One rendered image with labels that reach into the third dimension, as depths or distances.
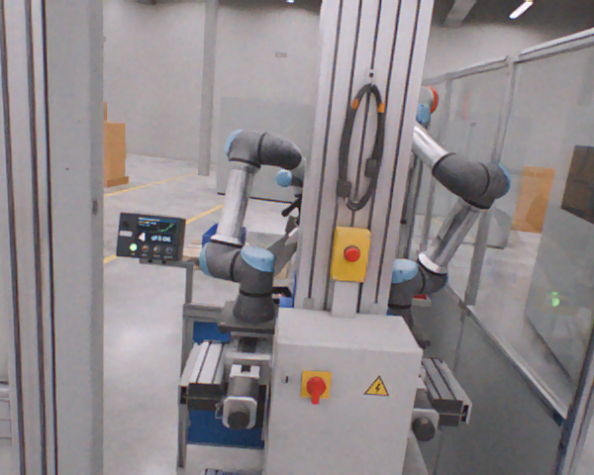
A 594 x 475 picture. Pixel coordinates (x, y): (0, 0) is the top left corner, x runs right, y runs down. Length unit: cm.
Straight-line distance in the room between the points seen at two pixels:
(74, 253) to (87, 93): 20
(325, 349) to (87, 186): 67
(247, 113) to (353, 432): 880
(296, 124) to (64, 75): 892
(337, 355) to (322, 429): 20
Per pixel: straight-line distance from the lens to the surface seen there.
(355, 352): 114
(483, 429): 209
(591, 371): 148
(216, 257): 168
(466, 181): 152
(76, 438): 80
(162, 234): 215
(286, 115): 955
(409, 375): 119
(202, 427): 257
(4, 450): 91
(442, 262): 174
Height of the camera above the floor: 173
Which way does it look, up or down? 14 degrees down
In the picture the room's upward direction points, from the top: 6 degrees clockwise
